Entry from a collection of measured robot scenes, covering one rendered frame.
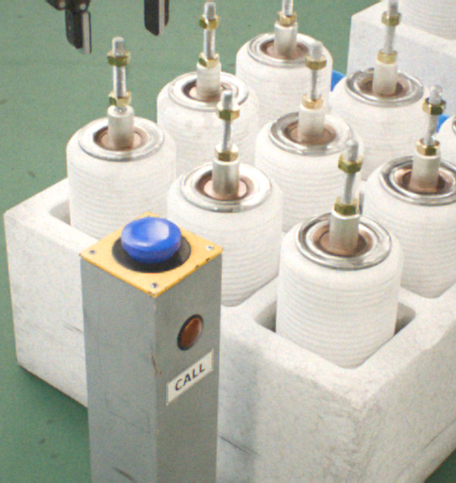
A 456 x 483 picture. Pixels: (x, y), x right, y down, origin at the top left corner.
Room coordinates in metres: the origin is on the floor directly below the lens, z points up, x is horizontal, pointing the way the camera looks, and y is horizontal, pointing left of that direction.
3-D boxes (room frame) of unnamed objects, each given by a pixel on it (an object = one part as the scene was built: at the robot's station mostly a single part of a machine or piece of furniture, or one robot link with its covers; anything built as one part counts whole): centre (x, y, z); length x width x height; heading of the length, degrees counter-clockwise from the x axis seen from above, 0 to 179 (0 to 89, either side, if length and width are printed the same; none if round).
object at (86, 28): (0.92, 0.12, 0.36); 0.02 x 0.01 x 0.04; 35
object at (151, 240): (0.68, 0.05, 0.32); 0.04 x 0.04 x 0.02
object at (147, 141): (0.94, 0.09, 0.25); 0.08 x 0.08 x 0.01
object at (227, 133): (0.86, 0.00, 0.30); 0.01 x 0.01 x 0.08; 17
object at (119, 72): (0.94, 0.09, 0.31); 0.01 x 0.01 x 0.08; 79
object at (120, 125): (0.94, 0.09, 0.26); 0.02 x 0.02 x 0.03
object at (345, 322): (0.79, -0.09, 0.16); 0.10 x 0.10 x 0.18
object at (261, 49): (1.12, -0.05, 0.25); 0.08 x 0.08 x 0.01
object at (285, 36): (1.12, -0.05, 0.26); 0.02 x 0.02 x 0.03
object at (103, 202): (0.94, 0.09, 0.16); 0.10 x 0.10 x 0.18
